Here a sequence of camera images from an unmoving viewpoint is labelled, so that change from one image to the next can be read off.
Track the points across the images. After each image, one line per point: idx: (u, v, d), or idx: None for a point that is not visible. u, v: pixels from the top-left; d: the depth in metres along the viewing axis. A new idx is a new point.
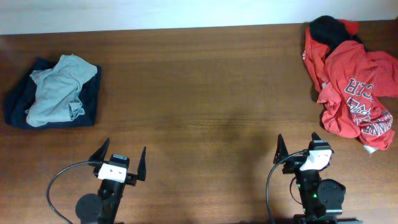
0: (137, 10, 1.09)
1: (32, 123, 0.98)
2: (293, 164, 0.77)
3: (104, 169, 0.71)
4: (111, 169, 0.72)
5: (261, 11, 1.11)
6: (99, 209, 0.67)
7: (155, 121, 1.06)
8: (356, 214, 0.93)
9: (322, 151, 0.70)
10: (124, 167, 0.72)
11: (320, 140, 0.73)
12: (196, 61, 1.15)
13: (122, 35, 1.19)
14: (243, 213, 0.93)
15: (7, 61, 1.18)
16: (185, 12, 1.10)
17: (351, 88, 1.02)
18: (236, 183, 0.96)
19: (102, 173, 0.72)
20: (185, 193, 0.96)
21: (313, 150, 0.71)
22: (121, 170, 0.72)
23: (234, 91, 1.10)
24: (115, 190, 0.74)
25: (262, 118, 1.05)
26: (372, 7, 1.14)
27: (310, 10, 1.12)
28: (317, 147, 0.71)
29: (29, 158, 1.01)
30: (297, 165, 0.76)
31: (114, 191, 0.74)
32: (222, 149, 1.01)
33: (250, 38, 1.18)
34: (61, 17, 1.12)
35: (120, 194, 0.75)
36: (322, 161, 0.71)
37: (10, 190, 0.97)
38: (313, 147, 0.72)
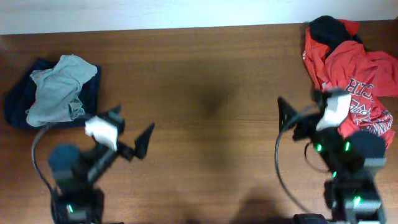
0: (137, 10, 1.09)
1: (32, 123, 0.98)
2: (308, 124, 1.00)
3: (91, 128, 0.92)
4: (101, 126, 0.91)
5: (261, 10, 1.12)
6: (74, 160, 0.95)
7: (155, 121, 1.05)
8: None
9: (344, 97, 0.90)
10: (113, 127, 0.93)
11: (334, 90, 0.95)
12: (197, 61, 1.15)
13: (122, 35, 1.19)
14: (243, 213, 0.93)
15: (7, 60, 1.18)
16: (186, 12, 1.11)
17: (351, 88, 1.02)
18: (236, 183, 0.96)
19: (91, 127, 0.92)
20: (185, 193, 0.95)
21: (331, 99, 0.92)
22: (111, 129, 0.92)
23: (235, 91, 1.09)
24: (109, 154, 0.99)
25: (262, 118, 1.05)
26: (372, 7, 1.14)
27: (310, 10, 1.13)
28: (334, 94, 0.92)
29: (28, 158, 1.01)
30: (311, 124, 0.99)
31: (108, 154, 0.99)
32: (222, 149, 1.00)
33: (250, 38, 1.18)
34: (61, 16, 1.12)
35: (113, 157, 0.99)
36: (344, 106, 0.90)
37: (10, 190, 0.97)
38: (330, 98, 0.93)
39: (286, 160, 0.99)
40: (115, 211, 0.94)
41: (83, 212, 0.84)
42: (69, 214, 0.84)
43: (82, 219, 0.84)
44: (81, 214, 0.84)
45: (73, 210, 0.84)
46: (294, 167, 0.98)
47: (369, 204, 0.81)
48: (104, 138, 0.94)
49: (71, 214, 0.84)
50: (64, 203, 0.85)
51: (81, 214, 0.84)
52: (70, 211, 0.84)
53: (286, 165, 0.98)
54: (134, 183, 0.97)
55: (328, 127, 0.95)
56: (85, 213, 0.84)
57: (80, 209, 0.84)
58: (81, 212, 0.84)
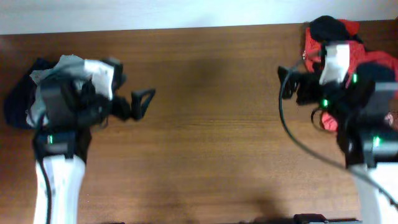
0: (137, 10, 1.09)
1: (32, 122, 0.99)
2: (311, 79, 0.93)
3: (95, 66, 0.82)
4: (100, 66, 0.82)
5: (261, 10, 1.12)
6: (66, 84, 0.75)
7: (154, 121, 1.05)
8: (356, 214, 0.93)
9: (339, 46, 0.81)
10: (111, 67, 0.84)
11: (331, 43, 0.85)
12: (196, 61, 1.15)
13: (122, 35, 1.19)
14: (242, 213, 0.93)
15: (7, 61, 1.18)
16: (186, 12, 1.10)
17: None
18: (236, 183, 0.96)
19: (91, 66, 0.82)
20: (185, 193, 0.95)
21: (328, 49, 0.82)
22: (109, 69, 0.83)
23: (235, 91, 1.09)
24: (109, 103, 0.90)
25: (262, 119, 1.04)
26: (372, 6, 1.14)
27: (310, 10, 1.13)
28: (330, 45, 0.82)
29: (28, 158, 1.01)
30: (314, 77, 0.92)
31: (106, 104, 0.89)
32: (222, 149, 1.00)
33: (250, 38, 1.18)
34: (61, 17, 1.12)
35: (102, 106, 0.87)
36: (342, 56, 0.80)
37: (10, 191, 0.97)
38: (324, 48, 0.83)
39: (286, 160, 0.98)
40: (115, 211, 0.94)
41: (63, 96, 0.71)
42: (54, 117, 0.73)
43: (68, 114, 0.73)
44: (64, 109, 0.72)
45: (55, 106, 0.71)
46: (293, 167, 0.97)
47: (384, 83, 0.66)
48: (105, 79, 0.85)
49: (46, 93, 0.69)
50: (46, 132, 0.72)
51: (64, 110, 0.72)
52: (51, 102, 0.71)
53: (285, 165, 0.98)
54: (134, 183, 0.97)
55: (330, 81, 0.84)
56: (69, 104, 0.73)
57: (59, 99, 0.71)
58: (63, 143, 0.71)
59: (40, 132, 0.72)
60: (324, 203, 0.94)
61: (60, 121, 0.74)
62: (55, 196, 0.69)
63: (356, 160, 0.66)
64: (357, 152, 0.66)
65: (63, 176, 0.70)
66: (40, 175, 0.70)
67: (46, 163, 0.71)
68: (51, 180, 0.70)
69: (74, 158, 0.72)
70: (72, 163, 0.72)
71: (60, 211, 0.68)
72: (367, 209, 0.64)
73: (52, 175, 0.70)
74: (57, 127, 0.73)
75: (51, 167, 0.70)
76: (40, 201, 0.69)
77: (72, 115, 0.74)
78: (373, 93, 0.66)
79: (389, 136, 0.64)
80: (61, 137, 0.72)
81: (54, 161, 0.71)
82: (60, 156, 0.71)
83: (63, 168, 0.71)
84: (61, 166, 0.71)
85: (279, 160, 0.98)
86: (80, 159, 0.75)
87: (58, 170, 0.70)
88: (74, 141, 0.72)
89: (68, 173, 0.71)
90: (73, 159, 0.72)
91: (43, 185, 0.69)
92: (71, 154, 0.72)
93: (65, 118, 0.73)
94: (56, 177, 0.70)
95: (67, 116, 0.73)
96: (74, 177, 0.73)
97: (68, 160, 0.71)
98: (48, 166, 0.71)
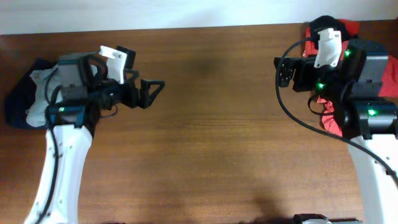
0: (137, 10, 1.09)
1: (32, 123, 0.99)
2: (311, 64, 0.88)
3: (109, 49, 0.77)
4: (113, 52, 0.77)
5: (261, 10, 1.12)
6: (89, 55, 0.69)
7: (155, 121, 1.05)
8: (356, 214, 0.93)
9: (332, 32, 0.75)
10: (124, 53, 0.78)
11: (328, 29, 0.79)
12: (197, 61, 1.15)
13: (123, 35, 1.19)
14: (244, 213, 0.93)
15: (7, 61, 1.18)
16: (186, 12, 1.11)
17: None
18: (236, 183, 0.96)
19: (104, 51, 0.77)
20: (186, 193, 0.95)
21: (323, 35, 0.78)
22: (121, 54, 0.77)
23: (235, 91, 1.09)
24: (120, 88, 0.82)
25: (262, 118, 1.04)
26: (372, 6, 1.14)
27: (309, 10, 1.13)
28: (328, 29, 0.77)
29: (28, 159, 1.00)
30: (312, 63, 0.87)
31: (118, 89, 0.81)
32: (223, 149, 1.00)
33: (250, 38, 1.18)
34: (61, 17, 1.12)
35: (117, 93, 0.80)
36: (336, 43, 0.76)
37: (10, 191, 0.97)
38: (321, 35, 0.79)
39: (287, 160, 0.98)
40: (115, 211, 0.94)
41: (75, 68, 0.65)
42: (66, 90, 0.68)
43: (80, 88, 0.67)
44: (76, 81, 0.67)
45: (66, 78, 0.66)
46: (294, 167, 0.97)
47: (375, 51, 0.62)
48: (116, 68, 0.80)
49: (61, 63, 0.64)
50: (59, 104, 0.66)
51: (76, 83, 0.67)
52: (63, 73, 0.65)
53: (285, 165, 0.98)
54: (134, 183, 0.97)
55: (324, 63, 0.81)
56: (82, 76, 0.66)
57: (70, 70, 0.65)
58: (73, 114, 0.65)
59: (51, 104, 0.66)
60: (325, 203, 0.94)
61: (71, 94, 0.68)
62: (63, 162, 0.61)
63: (351, 133, 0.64)
64: (352, 125, 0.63)
65: (71, 141, 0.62)
66: (49, 140, 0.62)
67: (56, 130, 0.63)
68: (60, 144, 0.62)
69: (84, 128, 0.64)
70: (80, 133, 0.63)
71: (63, 174, 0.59)
72: (367, 198, 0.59)
73: (61, 140, 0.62)
74: (68, 101, 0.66)
75: (61, 132, 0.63)
76: (45, 164, 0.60)
77: (84, 89, 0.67)
78: (364, 66, 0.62)
79: (385, 107, 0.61)
80: (72, 107, 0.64)
81: (65, 127, 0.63)
82: (69, 125, 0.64)
83: (71, 134, 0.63)
84: (68, 132, 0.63)
85: (280, 160, 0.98)
86: (89, 132, 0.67)
87: (66, 134, 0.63)
88: (84, 112, 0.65)
89: (76, 139, 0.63)
90: (82, 128, 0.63)
91: (53, 148, 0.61)
92: (81, 123, 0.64)
93: (78, 91, 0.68)
94: (65, 141, 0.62)
95: (78, 89, 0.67)
96: (83, 145, 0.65)
97: (77, 127, 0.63)
98: (58, 132, 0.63)
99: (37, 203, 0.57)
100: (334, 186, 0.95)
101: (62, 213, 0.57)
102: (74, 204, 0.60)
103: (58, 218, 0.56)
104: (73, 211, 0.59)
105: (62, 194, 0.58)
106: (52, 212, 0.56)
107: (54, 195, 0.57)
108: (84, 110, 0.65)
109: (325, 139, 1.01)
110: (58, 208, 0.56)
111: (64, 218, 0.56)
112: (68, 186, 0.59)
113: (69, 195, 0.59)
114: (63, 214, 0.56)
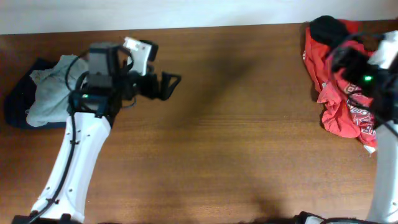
0: (138, 9, 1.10)
1: (32, 123, 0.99)
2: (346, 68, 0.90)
3: (134, 42, 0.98)
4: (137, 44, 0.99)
5: (260, 10, 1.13)
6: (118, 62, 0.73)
7: (155, 121, 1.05)
8: (357, 214, 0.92)
9: None
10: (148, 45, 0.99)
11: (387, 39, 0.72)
12: (197, 61, 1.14)
13: (122, 35, 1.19)
14: (244, 213, 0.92)
15: (7, 60, 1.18)
16: (186, 11, 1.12)
17: (351, 89, 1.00)
18: (236, 182, 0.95)
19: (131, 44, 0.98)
20: (185, 193, 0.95)
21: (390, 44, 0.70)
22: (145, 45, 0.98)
23: (235, 90, 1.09)
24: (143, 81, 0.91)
25: (262, 118, 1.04)
26: (370, 6, 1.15)
27: (308, 10, 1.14)
28: None
29: (28, 158, 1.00)
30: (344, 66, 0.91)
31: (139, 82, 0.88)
32: (222, 148, 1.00)
33: (250, 38, 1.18)
34: (62, 16, 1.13)
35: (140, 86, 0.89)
36: None
37: (8, 190, 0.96)
38: None
39: (287, 160, 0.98)
40: (114, 211, 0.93)
41: (104, 60, 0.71)
42: (92, 78, 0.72)
43: (106, 78, 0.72)
44: (102, 71, 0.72)
45: (94, 67, 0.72)
46: (294, 167, 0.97)
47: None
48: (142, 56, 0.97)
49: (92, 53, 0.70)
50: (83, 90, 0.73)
51: (103, 73, 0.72)
52: (92, 61, 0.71)
53: (285, 165, 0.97)
54: (134, 183, 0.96)
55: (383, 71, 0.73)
56: (109, 67, 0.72)
57: (99, 60, 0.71)
58: (96, 103, 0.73)
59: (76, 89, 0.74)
60: (326, 203, 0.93)
61: (97, 83, 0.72)
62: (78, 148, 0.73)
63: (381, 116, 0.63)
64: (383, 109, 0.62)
65: (90, 130, 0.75)
66: (69, 126, 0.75)
67: (78, 116, 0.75)
68: (78, 132, 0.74)
69: (103, 119, 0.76)
70: (99, 122, 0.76)
71: (77, 163, 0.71)
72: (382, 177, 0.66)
73: (79, 129, 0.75)
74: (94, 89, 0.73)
75: (83, 120, 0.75)
76: (62, 150, 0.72)
77: (109, 81, 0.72)
78: None
79: None
80: (95, 97, 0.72)
81: (86, 116, 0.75)
82: (91, 113, 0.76)
83: (91, 125, 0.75)
84: (89, 122, 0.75)
85: (280, 160, 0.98)
86: (107, 122, 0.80)
87: (86, 124, 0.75)
88: (106, 103, 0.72)
89: (93, 129, 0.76)
90: (101, 119, 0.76)
91: (71, 134, 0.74)
92: (101, 113, 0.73)
93: (102, 81, 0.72)
94: (84, 130, 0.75)
95: (103, 80, 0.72)
96: (98, 138, 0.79)
97: (97, 117, 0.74)
98: (78, 120, 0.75)
99: (49, 190, 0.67)
100: (334, 186, 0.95)
101: (68, 201, 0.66)
102: (81, 197, 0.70)
103: (63, 205, 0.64)
104: (79, 201, 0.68)
105: (72, 184, 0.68)
106: (60, 200, 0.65)
107: (64, 183, 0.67)
108: (107, 102, 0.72)
109: (324, 139, 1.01)
110: (66, 196, 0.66)
111: (69, 208, 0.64)
112: (79, 178, 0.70)
113: (77, 186, 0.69)
114: (69, 203, 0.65)
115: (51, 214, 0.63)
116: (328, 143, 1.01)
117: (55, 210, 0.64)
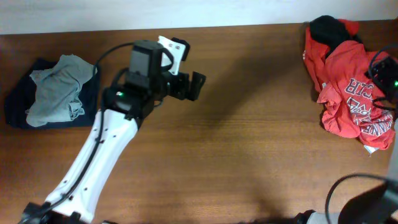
0: (137, 10, 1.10)
1: (32, 123, 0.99)
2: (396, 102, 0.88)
3: (168, 40, 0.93)
4: (170, 44, 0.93)
5: (260, 10, 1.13)
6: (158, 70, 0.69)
7: (155, 121, 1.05)
8: None
9: None
10: (181, 44, 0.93)
11: None
12: (197, 61, 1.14)
13: (122, 35, 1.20)
14: (244, 213, 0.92)
15: (7, 60, 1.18)
16: (185, 11, 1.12)
17: (351, 88, 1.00)
18: (236, 183, 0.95)
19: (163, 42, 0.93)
20: (185, 193, 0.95)
21: None
22: (179, 45, 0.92)
23: (235, 90, 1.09)
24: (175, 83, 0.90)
25: (263, 119, 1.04)
26: (370, 5, 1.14)
27: (308, 10, 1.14)
28: None
29: (28, 158, 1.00)
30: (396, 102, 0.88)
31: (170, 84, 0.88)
32: (223, 149, 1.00)
33: (250, 38, 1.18)
34: (62, 16, 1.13)
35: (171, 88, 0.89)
36: None
37: (9, 191, 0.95)
38: None
39: (287, 160, 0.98)
40: (115, 211, 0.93)
41: (145, 60, 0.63)
42: (131, 75, 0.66)
43: (143, 79, 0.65)
44: (142, 71, 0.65)
45: (134, 66, 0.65)
46: (294, 167, 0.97)
47: None
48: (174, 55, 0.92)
49: (135, 48, 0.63)
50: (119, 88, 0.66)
51: (142, 73, 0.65)
52: (134, 59, 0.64)
53: (285, 165, 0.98)
54: (134, 183, 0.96)
55: None
56: (150, 68, 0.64)
57: (142, 59, 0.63)
58: (127, 104, 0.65)
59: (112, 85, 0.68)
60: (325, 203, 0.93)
61: (134, 82, 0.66)
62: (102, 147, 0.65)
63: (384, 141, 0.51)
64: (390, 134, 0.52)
65: (117, 131, 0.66)
66: (98, 122, 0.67)
67: (107, 114, 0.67)
68: (105, 130, 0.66)
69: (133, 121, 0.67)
70: (129, 124, 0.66)
71: (97, 164, 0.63)
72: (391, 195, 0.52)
73: (107, 127, 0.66)
74: (130, 89, 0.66)
75: (111, 118, 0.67)
76: (87, 144, 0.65)
77: (146, 83, 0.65)
78: None
79: None
80: (129, 97, 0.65)
81: (117, 114, 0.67)
82: (122, 114, 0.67)
83: (119, 125, 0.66)
84: (117, 122, 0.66)
85: (280, 160, 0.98)
86: (137, 124, 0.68)
87: (115, 124, 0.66)
88: (139, 105, 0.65)
89: (123, 130, 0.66)
90: (131, 121, 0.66)
91: (97, 131, 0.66)
92: (132, 115, 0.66)
93: (140, 82, 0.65)
94: (111, 129, 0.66)
95: (140, 81, 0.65)
96: (124, 140, 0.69)
97: (127, 119, 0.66)
98: (108, 116, 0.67)
99: (66, 183, 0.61)
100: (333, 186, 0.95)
101: (82, 201, 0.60)
102: (96, 196, 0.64)
103: (76, 205, 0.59)
104: (92, 203, 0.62)
105: (89, 183, 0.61)
106: (74, 196, 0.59)
107: (81, 181, 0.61)
108: (142, 106, 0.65)
109: (324, 139, 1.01)
110: (81, 195, 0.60)
111: (83, 208, 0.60)
112: (99, 178, 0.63)
113: (94, 186, 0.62)
114: (82, 203, 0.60)
115: (62, 209, 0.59)
116: (328, 142, 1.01)
117: (68, 206, 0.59)
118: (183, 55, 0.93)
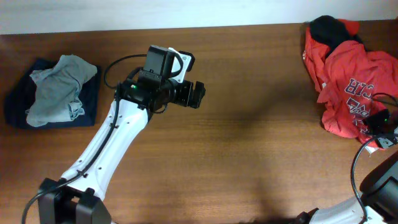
0: (137, 9, 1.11)
1: (32, 123, 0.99)
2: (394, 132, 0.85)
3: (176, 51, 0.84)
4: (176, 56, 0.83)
5: (259, 10, 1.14)
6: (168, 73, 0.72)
7: (155, 121, 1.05)
8: None
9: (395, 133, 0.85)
10: (188, 55, 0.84)
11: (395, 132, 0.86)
12: (197, 61, 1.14)
13: (122, 35, 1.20)
14: (244, 213, 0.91)
15: (6, 59, 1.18)
16: (186, 11, 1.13)
17: (351, 88, 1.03)
18: (236, 182, 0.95)
19: None
20: (185, 192, 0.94)
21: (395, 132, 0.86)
22: (186, 56, 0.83)
23: (236, 89, 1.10)
24: (179, 91, 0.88)
25: (262, 119, 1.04)
26: (369, 5, 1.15)
27: (306, 10, 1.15)
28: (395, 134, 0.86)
29: (28, 158, 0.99)
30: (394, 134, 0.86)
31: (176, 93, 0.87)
32: (222, 149, 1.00)
33: (250, 38, 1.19)
34: (63, 15, 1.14)
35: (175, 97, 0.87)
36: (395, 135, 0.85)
37: (8, 190, 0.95)
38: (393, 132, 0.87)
39: (287, 160, 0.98)
40: (114, 211, 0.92)
41: (160, 59, 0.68)
42: (145, 72, 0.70)
43: (157, 77, 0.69)
44: (157, 70, 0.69)
45: (149, 65, 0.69)
46: (294, 167, 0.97)
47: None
48: (180, 66, 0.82)
49: (152, 51, 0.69)
50: (132, 81, 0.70)
51: (156, 71, 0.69)
52: (149, 60, 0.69)
53: (285, 165, 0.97)
54: (134, 183, 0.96)
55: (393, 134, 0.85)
56: (163, 68, 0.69)
57: (157, 59, 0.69)
58: (139, 94, 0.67)
59: (127, 79, 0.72)
60: (326, 203, 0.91)
61: (147, 78, 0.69)
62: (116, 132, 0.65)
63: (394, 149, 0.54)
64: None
65: (130, 119, 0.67)
66: (113, 110, 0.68)
67: (122, 104, 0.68)
68: (119, 117, 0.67)
69: (146, 111, 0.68)
70: (142, 113, 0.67)
71: (112, 147, 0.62)
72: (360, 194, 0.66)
73: (122, 114, 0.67)
74: (142, 84, 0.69)
75: (125, 107, 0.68)
76: (101, 129, 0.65)
77: (159, 79, 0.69)
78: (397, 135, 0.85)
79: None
80: (141, 89, 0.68)
81: (130, 104, 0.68)
82: (135, 103, 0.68)
83: (134, 113, 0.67)
84: (132, 109, 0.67)
85: (280, 160, 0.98)
86: (148, 116, 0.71)
87: (130, 111, 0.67)
88: (150, 96, 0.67)
89: (136, 119, 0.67)
90: (143, 110, 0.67)
91: (112, 118, 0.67)
92: (144, 105, 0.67)
93: (153, 79, 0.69)
94: (126, 116, 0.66)
95: (153, 78, 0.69)
96: (135, 130, 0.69)
97: (140, 108, 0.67)
98: (123, 106, 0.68)
99: (81, 162, 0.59)
100: (334, 186, 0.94)
101: (96, 179, 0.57)
102: (108, 180, 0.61)
103: (91, 182, 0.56)
104: (104, 184, 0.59)
105: (103, 163, 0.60)
106: (89, 175, 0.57)
107: (96, 160, 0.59)
108: (152, 98, 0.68)
109: (324, 139, 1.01)
110: (96, 173, 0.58)
111: (97, 185, 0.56)
112: (112, 160, 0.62)
113: (108, 168, 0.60)
114: (96, 181, 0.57)
115: (76, 186, 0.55)
116: (329, 142, 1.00)
117: (83, 182, 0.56)
118: (188, 67, 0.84)
